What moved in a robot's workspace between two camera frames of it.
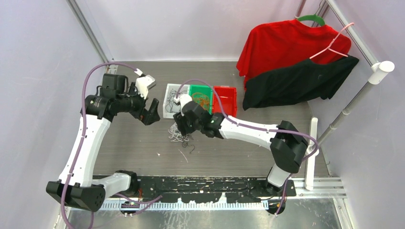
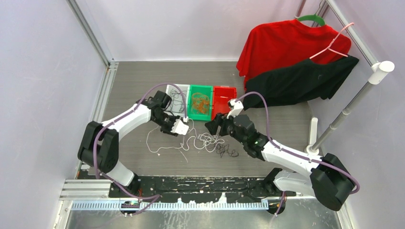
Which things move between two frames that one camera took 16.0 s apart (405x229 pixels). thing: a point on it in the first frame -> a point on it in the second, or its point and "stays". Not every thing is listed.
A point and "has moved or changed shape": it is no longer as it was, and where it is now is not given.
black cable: (171, 107) stays
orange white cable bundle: (175, 135) has moved or changed shape
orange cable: (201, 99) stays
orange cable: (201, 99) stays
